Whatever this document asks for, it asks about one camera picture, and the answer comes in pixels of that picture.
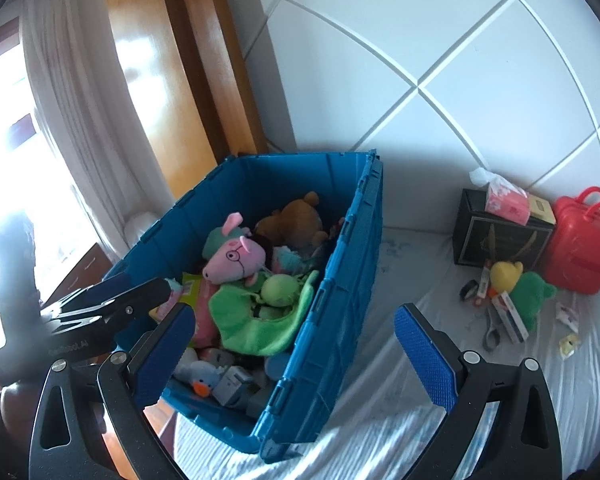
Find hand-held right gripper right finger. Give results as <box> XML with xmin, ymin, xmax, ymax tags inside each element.
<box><xmin>394</xmin><ymin>302</ymin><xmax>563</xmax><ymax>480</ymax></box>

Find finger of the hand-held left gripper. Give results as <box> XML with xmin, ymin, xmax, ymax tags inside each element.
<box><xmin>41</xmin><ymin>272</ymin><xmax>175</xmax><ymax>341</ymax></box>

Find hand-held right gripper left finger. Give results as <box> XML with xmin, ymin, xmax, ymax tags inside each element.
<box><xmin>28</xmin><ymin>302</ymin><xmax>197</xmax><ymax>480</ymax></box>

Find blue plastic storage container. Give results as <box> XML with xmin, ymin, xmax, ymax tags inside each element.
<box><xmin>101</xmin><ymin>149</ymin><xmax>385</xmax><ymax>467</ymax></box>

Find person's left hand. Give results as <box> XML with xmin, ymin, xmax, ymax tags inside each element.
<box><xmin>0</xmin><ymin>380</ymin><xmax>46</xmax><ymax>441</ymax></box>

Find blue duck plush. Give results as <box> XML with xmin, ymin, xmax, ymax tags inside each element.
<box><xmin>174</xmin><ymin>360</ymin><xmax>226</xmax><ymax>398</ymax></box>

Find dark wooden nightstand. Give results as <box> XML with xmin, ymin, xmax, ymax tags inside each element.
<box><xmin>40</xmin><ymin>242</ymin><xmax>116</xmax><ymax>311</ymax></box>

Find green wet wipes packet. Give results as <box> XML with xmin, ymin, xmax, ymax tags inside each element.
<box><xmin>180</xmin><ymin>272</ymin><xmax>216</xmax><ymax>311</ymax></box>

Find white cardboard box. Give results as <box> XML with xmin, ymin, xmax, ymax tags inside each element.
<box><xmin>215</xmin><ymin>366</ymin><xmax>261</xmax><ymax>406</ymax></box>

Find small red white box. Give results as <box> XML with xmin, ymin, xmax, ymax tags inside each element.
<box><xmin>472</xmin><ymin>266</ymin><xmax>492</xmax><ymax>307</ymax></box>

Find white blue small box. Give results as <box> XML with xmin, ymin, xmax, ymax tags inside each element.
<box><xmin>491</xmin><ymin>291</ymin><xmax>529</xmax><ymax>345</ymax></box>

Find pink pig plush with glasses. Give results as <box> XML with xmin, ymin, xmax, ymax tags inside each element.
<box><xmin>201</xmin><ymin>212</ymin><xmax>273</xmax><ymax>286</ymax></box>

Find yellow plush toy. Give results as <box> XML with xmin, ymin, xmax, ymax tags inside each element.
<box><xmin>487</xmin><ymin>260</ymin><xmax>524</xmax><ymax>293</ymax></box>

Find green plush toy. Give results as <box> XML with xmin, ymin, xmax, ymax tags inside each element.
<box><xmin>509</xmin><ymin>271</ymin><xmax>558</xmax><ymax>333</ymax></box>

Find black gift box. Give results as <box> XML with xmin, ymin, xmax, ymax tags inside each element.
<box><xmin>452</xmin><ymin>188</ymin><xmax>555</xmax><ymax>268</ymax></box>

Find pink teal packet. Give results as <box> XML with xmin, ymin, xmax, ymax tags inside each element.
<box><xmin>272</xmin><ymin>247</ymin><xmax>306</xmax><ymax>273</ymax></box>

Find white striped bed sheet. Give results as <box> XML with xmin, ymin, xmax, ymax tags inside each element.
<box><xmin>172</xmin><ymin>225</ymin><xmax>600</xmax><ymax>480</ymax></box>

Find pink tissue pack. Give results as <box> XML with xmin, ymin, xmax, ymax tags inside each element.
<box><xmin>469</xmin><ymin>167</ymin><xmax>531</xmax><ymax>224</ymax></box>

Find brown teddy bear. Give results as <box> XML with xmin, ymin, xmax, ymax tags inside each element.
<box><xmin>254</xmin><ymin>191</ymin><xmax>329</xmax><ymax>256</ymax></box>

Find red toy suitcase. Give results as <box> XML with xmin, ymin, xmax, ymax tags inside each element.
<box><xmin>542</xmin><ymin>186</ymin><xmax>600</xmax><ymax>296</ymax></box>

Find small beige box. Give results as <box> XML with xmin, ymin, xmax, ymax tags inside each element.
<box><xmin>527</xmin><ymin>194</ymin><xmax>557</xmax><ymax>224</ymax></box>

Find white curtain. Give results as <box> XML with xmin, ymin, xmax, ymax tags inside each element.
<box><xmin>20</xmin><ymin>0</ymin><xmax>146</xmax><ymax>261</ymax></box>

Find grey handled scissors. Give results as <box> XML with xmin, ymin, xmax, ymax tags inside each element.
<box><xmin>481</xmin><ymin>302</ymin><xmax>502</xmax><ymax>353</ymax></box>

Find wooden headboard frame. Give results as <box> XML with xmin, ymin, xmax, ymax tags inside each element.
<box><xmin>102</xmin><ymin>0</ymin><xmax>268</xmax><ymax>201</ymax></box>

